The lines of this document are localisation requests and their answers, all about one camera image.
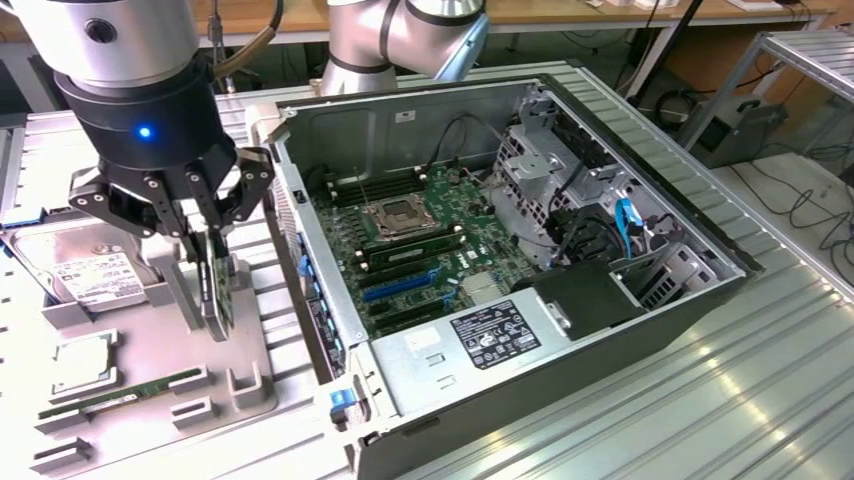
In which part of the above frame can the long black wire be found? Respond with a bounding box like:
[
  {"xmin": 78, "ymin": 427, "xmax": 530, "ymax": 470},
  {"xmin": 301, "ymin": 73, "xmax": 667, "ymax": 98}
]
[{"xmin": 425, "ymin": 113, "xmax": 509, "ymax": 169}]

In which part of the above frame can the grey parts rack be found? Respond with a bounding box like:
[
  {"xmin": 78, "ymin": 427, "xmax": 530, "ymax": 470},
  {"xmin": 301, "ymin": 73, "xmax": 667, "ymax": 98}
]
[{"xmin": 29, "ymin": 232, "xmax": 281, "ymax": 476}]

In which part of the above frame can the blue wire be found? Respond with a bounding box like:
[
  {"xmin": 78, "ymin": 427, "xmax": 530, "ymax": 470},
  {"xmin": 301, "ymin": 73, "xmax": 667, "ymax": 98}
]
[{"xmin": 613, "ymin": 196, "xmax": 647, "ymax": 261}]

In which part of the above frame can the black stand pole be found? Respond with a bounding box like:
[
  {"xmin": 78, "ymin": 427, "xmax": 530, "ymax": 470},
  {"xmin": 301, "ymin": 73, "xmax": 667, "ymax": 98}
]
[{"xmin": 625, "ymin": 0, "xmax": 705, "ymax": 109}]

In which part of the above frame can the black RAM slot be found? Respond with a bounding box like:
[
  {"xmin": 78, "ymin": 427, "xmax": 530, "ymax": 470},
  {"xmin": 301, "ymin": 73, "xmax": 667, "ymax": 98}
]
[
  {"xmin": 332, "ymin": 185, "xmax": 430, "ymax": 207},
  {"xmin": 328, "ymin": 173, "xmax": 425, "ymax": 194},
  {"xmin": 329, "ymin": 179, "xmax": 428, "ymax": 200}
]

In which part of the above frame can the aluminium slat side table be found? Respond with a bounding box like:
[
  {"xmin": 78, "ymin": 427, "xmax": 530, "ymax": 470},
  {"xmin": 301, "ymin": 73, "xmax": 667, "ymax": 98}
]
[{"xmin": 679, "ymin": 30, "xmax": 854, "ymax": 151}]

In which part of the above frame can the green motherboard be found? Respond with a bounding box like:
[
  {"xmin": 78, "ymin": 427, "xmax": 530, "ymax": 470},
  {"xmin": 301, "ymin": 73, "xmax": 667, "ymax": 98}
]
[{"xmin": 309, "ymin": 164, "xmax": 542, "ymax": 341}]

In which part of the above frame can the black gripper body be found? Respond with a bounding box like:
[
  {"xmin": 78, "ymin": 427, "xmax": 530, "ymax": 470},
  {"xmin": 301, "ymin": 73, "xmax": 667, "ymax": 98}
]
[{"xmin": 53, "ymin": 57, "xmax": 245, "ymax": 201}]

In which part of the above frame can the black coiled floor cable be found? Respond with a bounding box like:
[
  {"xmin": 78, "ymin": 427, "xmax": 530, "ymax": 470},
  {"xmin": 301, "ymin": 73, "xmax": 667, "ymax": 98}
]
[{"xmin": 655, "ymin": 88, "xmax": 696, "ymax": 126}]

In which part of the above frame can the blue expansion slot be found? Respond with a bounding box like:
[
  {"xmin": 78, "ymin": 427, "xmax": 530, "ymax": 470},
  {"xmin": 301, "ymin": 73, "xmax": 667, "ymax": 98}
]
[{"xmin": 361, "ymin": 276, "xmax": 436, "ymax": 302}]

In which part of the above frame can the installed green RAM stick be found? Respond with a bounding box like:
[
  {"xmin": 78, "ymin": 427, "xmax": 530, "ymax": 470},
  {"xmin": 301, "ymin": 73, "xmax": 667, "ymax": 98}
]
[{"xmin": 364, "ymin": 233, "xmax": 462, "ymax": 265}]

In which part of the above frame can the silver hard disk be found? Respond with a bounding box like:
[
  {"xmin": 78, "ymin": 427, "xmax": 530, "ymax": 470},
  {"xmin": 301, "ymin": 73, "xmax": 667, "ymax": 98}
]
[{"xmin": 10, "ymin": 219, "xmax": 166, "ymax": 315}]

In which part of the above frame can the silver power supply unit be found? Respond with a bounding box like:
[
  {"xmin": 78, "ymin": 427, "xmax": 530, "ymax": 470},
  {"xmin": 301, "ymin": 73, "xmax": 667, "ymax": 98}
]
[{"xmin": 368, "ymin": 285, "xmax": 582, "ymax": 418}]

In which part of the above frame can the grey cable with metal plug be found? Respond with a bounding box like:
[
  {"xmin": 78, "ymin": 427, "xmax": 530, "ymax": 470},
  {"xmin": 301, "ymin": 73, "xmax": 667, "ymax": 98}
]
[{"xmin": 206, "ymin": 0, "xmax": 233, "ymax": 95}]

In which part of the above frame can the black floor machine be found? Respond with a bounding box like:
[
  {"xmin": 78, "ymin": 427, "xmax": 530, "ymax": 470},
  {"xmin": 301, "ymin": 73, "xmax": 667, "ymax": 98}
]
[{"xmin": 689, "ymin": 97, "xmax": 789, "ymax": 170}]

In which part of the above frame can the loose green RAM stick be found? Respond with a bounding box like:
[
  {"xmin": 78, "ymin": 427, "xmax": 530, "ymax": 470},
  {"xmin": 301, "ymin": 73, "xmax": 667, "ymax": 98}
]
[{"xmin": 37, "ymin": 367, "xmax": 202, "ymax": 420}]

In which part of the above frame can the black long expansion slot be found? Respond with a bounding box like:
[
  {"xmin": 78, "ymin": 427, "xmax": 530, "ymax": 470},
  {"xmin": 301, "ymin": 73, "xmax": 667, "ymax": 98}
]
[
  {"xmin": 368, "ymin": 297, "xmax": 442, "ymax": 324},
  {"xmin": 372, "ymin": 312, "xmax": 446, "ymax": 339},
  {"xmin": 357, "ymin": 263, "xmax": 429, "ymax": 290}
]

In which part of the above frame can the black cable on white table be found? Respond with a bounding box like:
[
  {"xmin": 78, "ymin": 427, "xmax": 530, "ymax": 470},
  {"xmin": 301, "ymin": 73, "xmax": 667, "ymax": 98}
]
[{"xmin": 725, "ymin": 162, "xmax": 854, "ymax": 274}]

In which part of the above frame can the metal CPU socket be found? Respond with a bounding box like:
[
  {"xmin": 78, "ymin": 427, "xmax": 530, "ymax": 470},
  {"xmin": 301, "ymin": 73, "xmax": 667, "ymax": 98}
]
[{"xmin": 358, "ymin": 196, "xmax": 442, "ymax": 242}]

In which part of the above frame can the open black PC case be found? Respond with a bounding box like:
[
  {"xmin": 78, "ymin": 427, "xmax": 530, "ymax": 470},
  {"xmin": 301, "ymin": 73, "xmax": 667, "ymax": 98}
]
[{"xmin": 244, "ymin": 72, "xmax": 767, "ymax": 480}]

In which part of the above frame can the olive gripper cable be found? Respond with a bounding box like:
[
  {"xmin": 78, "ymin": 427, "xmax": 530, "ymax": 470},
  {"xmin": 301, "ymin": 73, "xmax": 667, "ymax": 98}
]
[{"xmin": 212, "ymin": 0, "xmax": 286, "ymax": 77}]

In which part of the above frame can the black wire bundle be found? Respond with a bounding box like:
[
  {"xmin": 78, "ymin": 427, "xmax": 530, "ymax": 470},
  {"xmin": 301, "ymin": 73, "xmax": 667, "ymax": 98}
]
[{"xmin": 544, "ymin": 203, "xmax": 632, "ymax": 266}]

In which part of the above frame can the socket locking lever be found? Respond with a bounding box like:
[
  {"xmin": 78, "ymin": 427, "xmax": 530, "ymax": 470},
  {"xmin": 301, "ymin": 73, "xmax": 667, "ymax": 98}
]
[{"xmin": 352, "ymin": 166, "xmax": 374, "ymax": 211}]

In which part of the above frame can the wooden desk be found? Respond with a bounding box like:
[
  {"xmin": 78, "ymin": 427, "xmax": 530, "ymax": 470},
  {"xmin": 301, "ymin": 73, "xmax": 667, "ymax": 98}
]
[{"xmin": 0, "ymin": 0, "xmax": 835, "ymax": 114}]

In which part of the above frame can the graphics card with fan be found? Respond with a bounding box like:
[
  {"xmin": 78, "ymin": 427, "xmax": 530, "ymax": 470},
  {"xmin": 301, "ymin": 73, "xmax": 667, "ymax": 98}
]
[{"xmin": 185, "ymin": 214, "xmax": 240, "ymax": 344}]

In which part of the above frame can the silver metal disk bay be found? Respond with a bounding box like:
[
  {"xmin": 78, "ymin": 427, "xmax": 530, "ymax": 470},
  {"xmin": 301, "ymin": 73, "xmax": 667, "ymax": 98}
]
[{"xmin": 493, "ymin": 123, "xmax": 605, "ymax": 254}]

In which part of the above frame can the silver chipset heatsink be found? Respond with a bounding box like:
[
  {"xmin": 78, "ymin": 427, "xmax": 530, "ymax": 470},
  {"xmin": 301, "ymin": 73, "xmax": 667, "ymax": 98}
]
[{"xmin": 457, "ymin": 273, "xmax": 502, "ymax": 305}]

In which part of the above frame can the silver CPU chip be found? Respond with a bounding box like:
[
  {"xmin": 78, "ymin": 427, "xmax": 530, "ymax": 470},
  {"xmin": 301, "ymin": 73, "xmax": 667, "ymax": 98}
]
[{"xmin": 50, "ymin": 340, "xmax": 114, "ymax": 396}]

